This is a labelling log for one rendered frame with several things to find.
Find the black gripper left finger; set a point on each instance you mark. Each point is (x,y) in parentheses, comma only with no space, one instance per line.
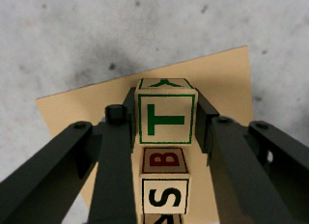
(43,188)

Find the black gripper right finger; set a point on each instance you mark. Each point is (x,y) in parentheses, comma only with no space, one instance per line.
(246,189)

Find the tan square mat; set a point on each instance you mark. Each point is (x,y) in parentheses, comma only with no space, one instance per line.
(223,78)

